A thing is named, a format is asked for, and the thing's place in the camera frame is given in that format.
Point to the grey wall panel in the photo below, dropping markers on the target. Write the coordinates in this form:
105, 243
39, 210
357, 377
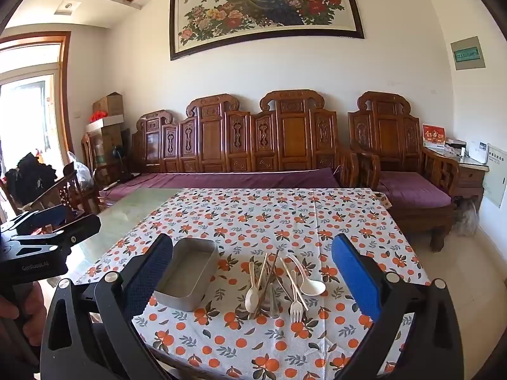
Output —
497, 178

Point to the brown wooden chopstick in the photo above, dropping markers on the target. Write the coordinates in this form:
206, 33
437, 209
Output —
269, 275

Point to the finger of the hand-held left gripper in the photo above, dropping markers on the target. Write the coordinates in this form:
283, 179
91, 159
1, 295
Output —
75, 229
43, 218

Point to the orange-print tablecloth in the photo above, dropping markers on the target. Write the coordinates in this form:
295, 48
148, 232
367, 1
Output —
277, 213

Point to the white plastic fork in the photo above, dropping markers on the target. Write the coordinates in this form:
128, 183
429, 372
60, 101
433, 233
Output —
296, 310

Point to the wooden door frame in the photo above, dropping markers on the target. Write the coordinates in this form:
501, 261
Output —
65, 87

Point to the carved wooden sofa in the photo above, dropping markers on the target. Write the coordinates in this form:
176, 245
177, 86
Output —
245, 142

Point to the framed peacock painting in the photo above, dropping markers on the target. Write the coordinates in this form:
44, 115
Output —
257, 8

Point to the small cream spoon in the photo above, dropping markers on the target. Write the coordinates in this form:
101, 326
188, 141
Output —
251, 300

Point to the purple armchair cushion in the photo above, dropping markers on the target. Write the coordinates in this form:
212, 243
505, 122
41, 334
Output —
412, 190

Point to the dark cloth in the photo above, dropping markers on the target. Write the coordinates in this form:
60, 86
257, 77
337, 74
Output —
29, 178

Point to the tall cardboard box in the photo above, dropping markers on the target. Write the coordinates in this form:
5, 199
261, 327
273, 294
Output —
109, 146

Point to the wall box with green label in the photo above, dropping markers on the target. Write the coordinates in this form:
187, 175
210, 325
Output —
468, 53

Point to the clear plastic bag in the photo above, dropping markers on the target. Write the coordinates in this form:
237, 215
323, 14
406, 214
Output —
81, 172

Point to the red desk calendar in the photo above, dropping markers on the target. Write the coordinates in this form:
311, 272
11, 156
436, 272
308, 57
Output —
433, 134

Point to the brown cardboard box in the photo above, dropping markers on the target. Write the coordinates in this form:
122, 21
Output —
109, 105

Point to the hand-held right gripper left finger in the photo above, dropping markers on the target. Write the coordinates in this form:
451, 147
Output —
152, 273

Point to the white box with red flowers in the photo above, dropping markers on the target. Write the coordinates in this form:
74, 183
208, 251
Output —
105, 122

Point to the grey plastic bag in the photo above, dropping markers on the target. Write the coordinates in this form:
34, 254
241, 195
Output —
466, 215

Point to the large white spoon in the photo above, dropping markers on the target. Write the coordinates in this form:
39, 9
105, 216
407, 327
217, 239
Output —
313, 285

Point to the purple sofa cushion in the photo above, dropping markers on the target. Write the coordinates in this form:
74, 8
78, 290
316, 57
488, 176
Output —
237, 180

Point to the grey metal box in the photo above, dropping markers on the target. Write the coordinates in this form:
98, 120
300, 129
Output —
186, 281

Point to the white device box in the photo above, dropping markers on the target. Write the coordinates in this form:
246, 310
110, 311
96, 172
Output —
478, 152

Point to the wooden side table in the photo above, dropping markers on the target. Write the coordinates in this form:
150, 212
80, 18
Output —
469, 178

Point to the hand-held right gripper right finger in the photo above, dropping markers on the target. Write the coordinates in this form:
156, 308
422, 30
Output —
352, 275

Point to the low carved wooden chair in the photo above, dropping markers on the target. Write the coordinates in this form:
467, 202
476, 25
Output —
67, 194

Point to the carved wooden armchair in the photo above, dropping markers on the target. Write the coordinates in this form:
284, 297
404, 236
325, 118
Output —
390, 138

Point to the person's left hand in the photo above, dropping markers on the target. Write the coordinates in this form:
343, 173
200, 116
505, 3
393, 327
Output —
36, 304

